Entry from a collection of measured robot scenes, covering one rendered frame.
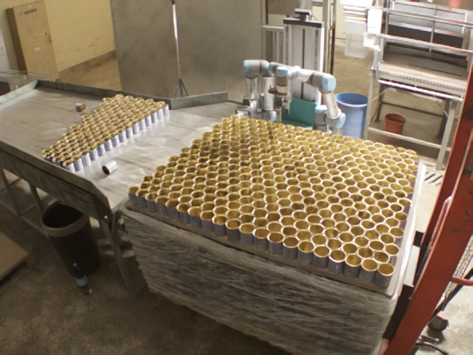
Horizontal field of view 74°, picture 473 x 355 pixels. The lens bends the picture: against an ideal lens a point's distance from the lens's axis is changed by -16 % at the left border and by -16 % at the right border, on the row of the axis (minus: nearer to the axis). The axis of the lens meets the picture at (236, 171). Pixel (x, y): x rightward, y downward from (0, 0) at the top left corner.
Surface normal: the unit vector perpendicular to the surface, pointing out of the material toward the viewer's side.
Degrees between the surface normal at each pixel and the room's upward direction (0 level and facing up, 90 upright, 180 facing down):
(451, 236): 90
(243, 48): 90
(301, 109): 90
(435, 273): 90
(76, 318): 0
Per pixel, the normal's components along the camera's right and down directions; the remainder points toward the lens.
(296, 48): -0.55, 0.47
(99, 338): -0.04, -0.84
